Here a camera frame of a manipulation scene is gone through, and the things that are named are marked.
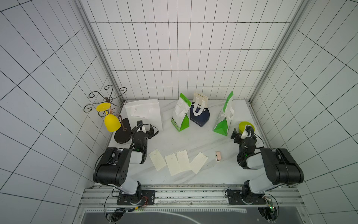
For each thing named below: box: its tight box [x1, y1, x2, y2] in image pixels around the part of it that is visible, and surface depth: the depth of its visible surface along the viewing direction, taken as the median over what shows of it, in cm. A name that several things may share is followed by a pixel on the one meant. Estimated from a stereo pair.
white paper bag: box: [123, 99, 163, 132], surface depth 92 cm
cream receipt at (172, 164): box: [164, 152, 181, 177], surface depth 87 cm
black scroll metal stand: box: [83, 84, 128, 117], surface depth 78 cm
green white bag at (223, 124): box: [212, 90, 235, 137], surface depth 94 cm
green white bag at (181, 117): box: [171, 92, 193, 132], surface depth 93 cm
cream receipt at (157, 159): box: [148, 148, 167, 172], surface depth 88 cm
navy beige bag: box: [189, 92, 210, 128], surface depth 97 cm
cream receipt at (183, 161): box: [176, 149, 192, 172], surface depth 88 cm
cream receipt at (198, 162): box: [189, 151, 209, 175], surface depth 87 cm
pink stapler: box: [215, 150, 222, 162], surface depth 87 cm
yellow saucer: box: [96, 102, 111, 112], surface depth 76 cm
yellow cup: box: [104, 113, 122, 133], surface depth 82 cm
